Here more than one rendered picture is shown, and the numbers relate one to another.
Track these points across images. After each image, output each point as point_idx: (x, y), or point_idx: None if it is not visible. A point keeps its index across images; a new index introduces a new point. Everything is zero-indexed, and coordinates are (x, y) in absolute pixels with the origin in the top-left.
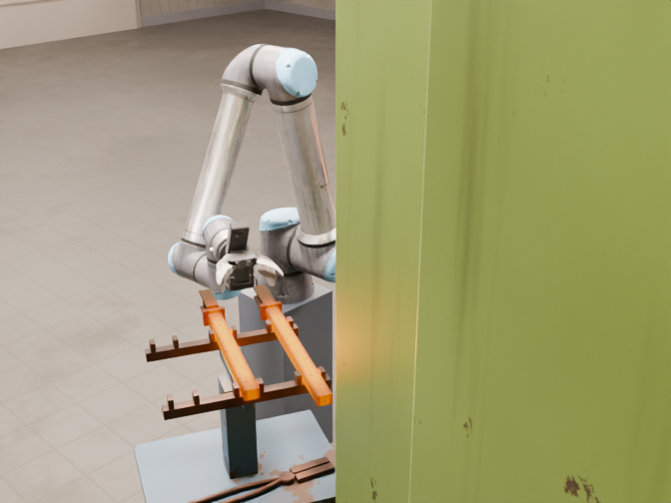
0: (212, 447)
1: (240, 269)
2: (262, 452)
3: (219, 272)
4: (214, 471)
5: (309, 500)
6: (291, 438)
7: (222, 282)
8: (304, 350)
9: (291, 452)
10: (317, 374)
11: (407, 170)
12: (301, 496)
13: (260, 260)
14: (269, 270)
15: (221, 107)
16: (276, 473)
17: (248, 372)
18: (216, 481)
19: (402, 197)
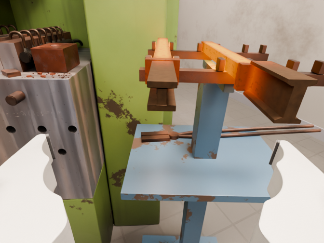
0: (226, 174)
1: None
2: (184, 159)
3: (316, 171)
4: (222, 153)
5: (165, 125)
6: (156, 165)
7: (273, 148)
8: (157, 44)
9: (162, 154)
10: (159, 40)
11: None
12: (168, 128)
13: (24, 242)
14: (55, 178)
15: None
16: (179, 142)
17: (208, 43)
18: (221, 146)
19: None
